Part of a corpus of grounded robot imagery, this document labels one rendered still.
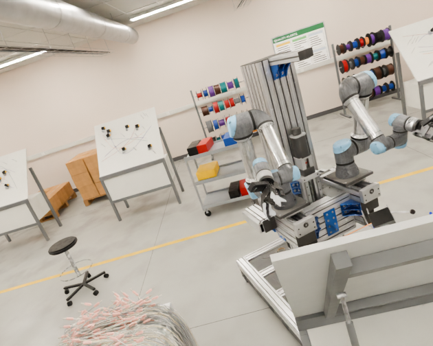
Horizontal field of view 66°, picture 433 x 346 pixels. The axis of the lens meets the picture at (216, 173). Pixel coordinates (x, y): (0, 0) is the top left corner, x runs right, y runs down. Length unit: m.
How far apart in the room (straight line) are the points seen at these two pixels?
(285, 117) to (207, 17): 6.30
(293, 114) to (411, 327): 1.30
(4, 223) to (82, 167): 1.78
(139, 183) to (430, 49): 5.14
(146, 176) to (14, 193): 2.48
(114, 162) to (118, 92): 2.98
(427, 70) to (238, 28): 4.11
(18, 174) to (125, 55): 3.57
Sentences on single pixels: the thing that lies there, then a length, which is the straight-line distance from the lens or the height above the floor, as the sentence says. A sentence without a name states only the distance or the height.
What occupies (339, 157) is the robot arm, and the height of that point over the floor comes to 1.31.
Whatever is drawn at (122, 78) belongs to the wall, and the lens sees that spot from 8.53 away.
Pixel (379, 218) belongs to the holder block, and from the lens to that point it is 1.01.
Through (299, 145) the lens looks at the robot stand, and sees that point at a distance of 2.16.
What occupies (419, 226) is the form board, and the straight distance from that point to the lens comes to 0.88.
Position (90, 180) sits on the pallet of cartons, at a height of 0.54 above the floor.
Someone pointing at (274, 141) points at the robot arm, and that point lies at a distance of 1.78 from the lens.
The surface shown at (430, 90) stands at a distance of 6.13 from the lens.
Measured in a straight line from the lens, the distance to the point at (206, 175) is 4.79.
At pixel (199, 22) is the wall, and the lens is 8.29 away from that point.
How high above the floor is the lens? 2.13
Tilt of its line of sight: 19 degrees down
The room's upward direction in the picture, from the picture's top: 19 degrees counter-clockwise
